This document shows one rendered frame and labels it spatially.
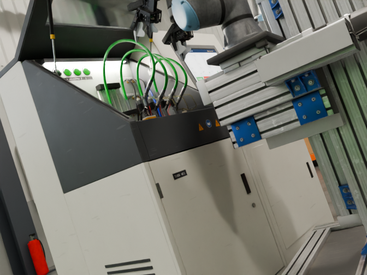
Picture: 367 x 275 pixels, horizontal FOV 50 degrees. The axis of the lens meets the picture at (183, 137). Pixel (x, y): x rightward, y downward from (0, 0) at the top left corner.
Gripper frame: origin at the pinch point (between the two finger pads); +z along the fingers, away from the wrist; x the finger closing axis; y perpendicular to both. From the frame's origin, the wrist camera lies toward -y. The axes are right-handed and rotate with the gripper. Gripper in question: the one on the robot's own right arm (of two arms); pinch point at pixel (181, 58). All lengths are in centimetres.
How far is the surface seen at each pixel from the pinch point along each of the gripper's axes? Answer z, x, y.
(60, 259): 85, -43, -66
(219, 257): 91, -14, 13
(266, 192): 71, 35, 9
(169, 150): 44, -28, 9
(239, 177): 61, 15, 9
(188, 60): -13, 39, -30
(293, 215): 87, 55, 10
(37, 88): 3, -51, -46
